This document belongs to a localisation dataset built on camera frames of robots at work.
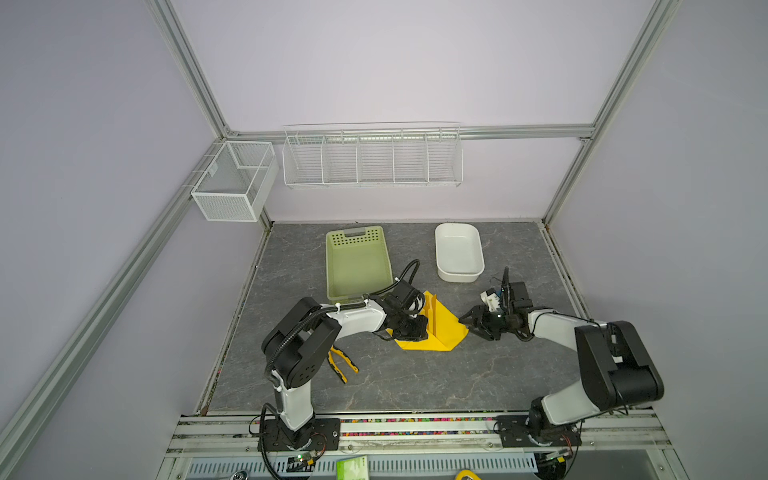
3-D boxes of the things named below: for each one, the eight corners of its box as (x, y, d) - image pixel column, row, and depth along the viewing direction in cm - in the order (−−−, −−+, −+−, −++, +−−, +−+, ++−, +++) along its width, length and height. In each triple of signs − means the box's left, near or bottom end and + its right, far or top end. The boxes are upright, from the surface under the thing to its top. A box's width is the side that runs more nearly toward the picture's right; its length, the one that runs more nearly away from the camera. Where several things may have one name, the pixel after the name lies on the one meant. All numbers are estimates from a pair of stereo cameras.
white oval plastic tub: (437, 285, 105) (439, 274, 99) (432, 235, 120) (433, 223, 115) (485, 285, 105) (489, 274, 99) (473, 234, 120) (477, 223, 115)
